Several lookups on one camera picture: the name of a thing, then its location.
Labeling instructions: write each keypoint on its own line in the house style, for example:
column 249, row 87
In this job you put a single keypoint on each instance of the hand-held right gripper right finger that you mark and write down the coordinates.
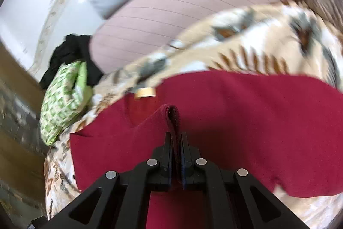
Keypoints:
column 185, row 149

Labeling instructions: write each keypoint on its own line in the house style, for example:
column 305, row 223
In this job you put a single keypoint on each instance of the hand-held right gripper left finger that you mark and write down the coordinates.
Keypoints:
column 168, row 149

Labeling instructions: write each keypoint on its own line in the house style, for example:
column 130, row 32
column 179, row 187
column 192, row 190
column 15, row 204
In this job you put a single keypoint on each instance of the dark red fleece garment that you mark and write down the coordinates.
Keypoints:
column 241, row 124

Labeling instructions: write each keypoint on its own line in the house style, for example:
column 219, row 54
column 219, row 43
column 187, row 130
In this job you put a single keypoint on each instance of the green checked pillow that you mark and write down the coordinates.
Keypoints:
column 61, row 103

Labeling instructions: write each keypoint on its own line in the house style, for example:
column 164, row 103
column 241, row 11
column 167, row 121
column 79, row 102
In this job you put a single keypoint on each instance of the pink quilted pillow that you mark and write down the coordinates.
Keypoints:
column 174, row 17

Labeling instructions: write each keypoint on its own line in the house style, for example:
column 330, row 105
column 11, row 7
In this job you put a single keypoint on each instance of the black cloth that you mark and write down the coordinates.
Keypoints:
column 67, row 52

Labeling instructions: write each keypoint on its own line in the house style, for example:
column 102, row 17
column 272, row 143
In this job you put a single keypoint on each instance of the beige leaf-print blanket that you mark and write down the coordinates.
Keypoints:
column 268, row 27

